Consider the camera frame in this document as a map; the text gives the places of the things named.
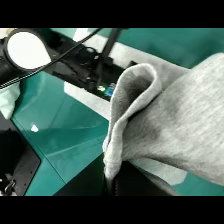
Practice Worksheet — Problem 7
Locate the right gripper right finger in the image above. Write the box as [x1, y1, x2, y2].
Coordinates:
[116, 161, 178, 197]

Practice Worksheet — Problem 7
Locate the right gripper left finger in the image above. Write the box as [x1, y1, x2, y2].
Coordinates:
[54, 153, 116, 197]

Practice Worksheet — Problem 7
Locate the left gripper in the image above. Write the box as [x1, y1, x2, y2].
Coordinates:
[49, 33, 138, 103]

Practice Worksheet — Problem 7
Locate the grey sweatshirt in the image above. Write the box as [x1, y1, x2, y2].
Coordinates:
[63, 28, 224, 188]

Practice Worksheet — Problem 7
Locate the cream garment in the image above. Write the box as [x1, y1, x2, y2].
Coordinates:
[0, 82, 22, 120]

